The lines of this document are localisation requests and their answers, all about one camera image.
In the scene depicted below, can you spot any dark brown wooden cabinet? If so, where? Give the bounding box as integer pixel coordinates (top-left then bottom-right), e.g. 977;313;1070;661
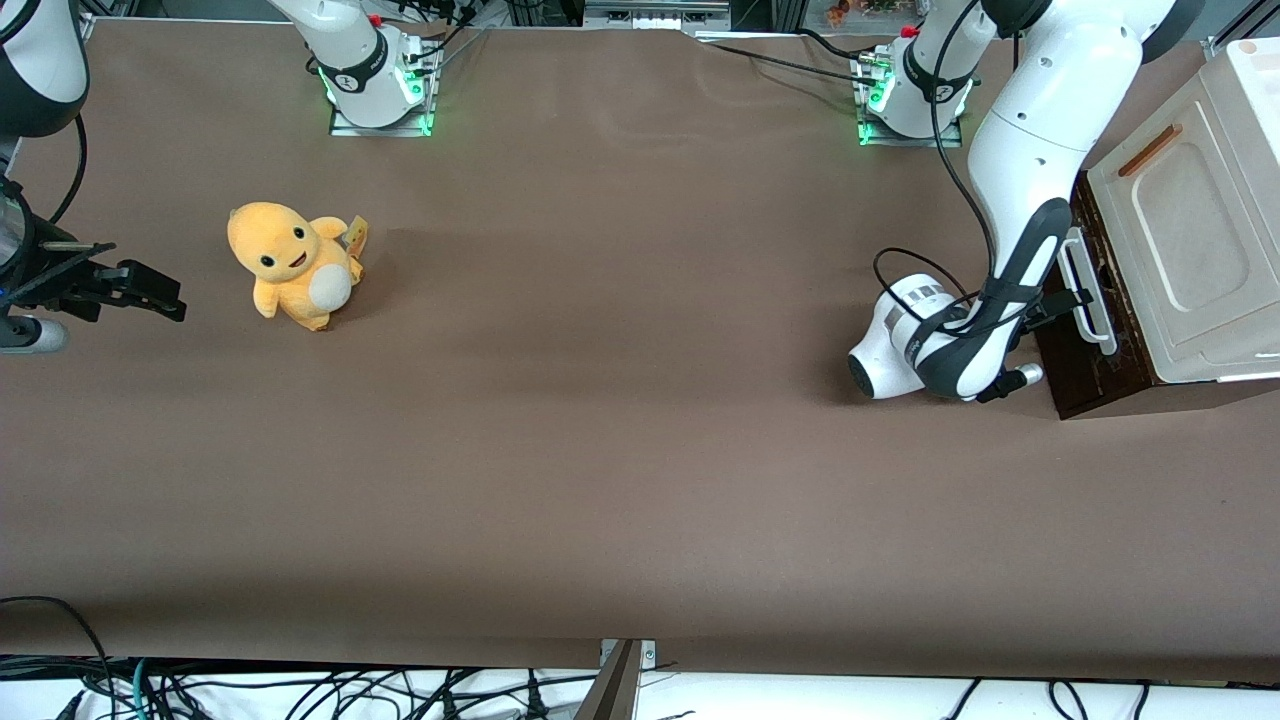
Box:
1035;168;1280;421

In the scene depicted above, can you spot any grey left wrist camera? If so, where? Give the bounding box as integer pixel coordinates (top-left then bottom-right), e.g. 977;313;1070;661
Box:
974;362;1045;405

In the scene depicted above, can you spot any yellow plush toy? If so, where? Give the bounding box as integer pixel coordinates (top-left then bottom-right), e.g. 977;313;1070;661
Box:
226;200;370;333

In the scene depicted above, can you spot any cream plastic oven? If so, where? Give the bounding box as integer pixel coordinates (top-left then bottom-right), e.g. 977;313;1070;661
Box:
1085;38;1280;386

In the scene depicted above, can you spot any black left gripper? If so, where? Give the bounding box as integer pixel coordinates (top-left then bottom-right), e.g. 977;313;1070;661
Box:
1006;287;1097;353

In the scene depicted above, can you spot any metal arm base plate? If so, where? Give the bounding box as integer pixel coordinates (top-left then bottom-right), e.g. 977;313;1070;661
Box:
855;50;967;149
328;40;439;138

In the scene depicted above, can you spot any silver metal bracket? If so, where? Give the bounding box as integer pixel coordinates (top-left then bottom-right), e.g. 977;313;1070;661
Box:
598;638;658;669

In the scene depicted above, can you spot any orange background item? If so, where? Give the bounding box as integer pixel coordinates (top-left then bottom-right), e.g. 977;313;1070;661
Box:
825;0;901;26

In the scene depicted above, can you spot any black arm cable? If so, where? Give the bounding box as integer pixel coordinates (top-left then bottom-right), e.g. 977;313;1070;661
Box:
872;0;1011;336
48;114;90;227

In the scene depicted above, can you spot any white board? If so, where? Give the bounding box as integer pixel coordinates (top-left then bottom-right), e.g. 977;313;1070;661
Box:
0;668;1280;720

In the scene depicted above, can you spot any aluminium frame profile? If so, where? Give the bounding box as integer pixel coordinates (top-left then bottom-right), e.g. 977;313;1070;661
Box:
1205;0;1280;59

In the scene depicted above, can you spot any brown table cover sheet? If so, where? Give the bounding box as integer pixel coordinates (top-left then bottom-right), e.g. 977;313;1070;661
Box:
0;18;1280;683

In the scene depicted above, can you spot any black looped cable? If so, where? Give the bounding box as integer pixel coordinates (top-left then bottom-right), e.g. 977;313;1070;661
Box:
0;596;113;720

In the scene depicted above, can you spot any grey equipment box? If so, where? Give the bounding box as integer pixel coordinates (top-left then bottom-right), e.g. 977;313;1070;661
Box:
583;0;733;31

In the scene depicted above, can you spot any wooden drawer with brown front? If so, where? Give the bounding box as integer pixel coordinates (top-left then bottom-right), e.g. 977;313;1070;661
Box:
1036;195;1121;417

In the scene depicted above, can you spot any grey metal post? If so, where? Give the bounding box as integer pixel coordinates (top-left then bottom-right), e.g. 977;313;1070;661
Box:
575;640;643;720

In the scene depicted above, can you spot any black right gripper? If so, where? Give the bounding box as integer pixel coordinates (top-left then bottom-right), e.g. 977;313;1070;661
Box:
0;228;188;324

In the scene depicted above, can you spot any brown oven door handle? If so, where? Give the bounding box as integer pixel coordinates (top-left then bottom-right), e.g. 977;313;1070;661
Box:
1118;123;1184;178

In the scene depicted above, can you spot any white drawer handle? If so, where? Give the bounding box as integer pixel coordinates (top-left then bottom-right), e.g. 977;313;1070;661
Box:
1058;227;1118;357

